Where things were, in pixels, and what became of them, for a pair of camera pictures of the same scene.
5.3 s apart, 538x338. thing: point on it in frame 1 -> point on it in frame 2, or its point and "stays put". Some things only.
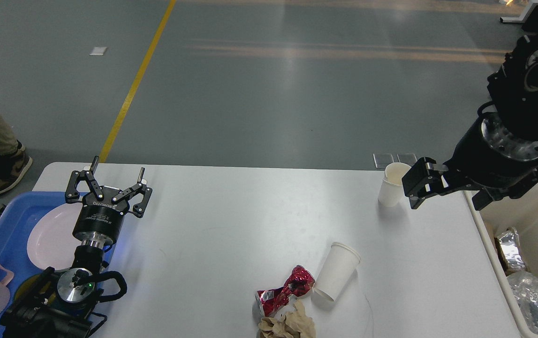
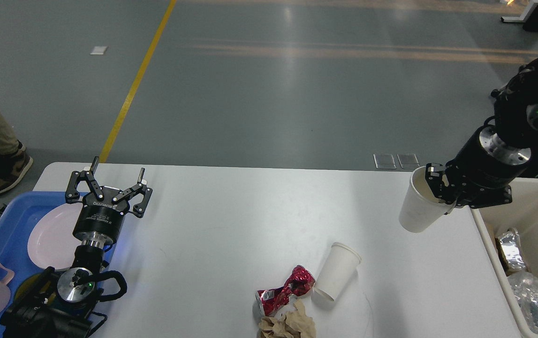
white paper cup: x=391 y=193 -> x=421 y=207
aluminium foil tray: x=510 y=241 stays put
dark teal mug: x=40 y=290 stays put
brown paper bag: x=503 y=258 stays put
